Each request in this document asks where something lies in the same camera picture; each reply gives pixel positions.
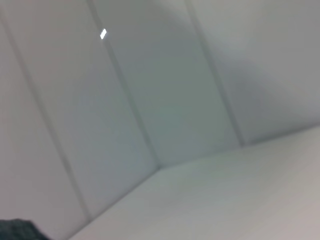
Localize blue denim shorts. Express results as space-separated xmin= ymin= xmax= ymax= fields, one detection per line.
xmin=0 ymin=218 xmax=52 ymax=240

